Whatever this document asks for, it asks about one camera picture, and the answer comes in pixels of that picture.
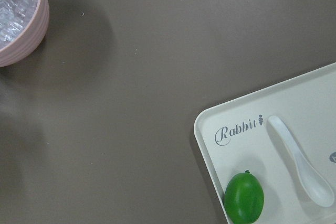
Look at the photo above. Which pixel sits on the white ceramic spoon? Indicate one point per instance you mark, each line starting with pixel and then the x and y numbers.
pixel 315 186

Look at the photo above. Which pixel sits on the pink bowl with ice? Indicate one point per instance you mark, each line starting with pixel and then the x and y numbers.
pixel 23 26

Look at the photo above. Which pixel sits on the green lime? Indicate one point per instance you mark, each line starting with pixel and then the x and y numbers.
pixel 244 198

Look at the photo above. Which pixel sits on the cream rectangular tray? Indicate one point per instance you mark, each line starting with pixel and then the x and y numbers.
pixel 235 136

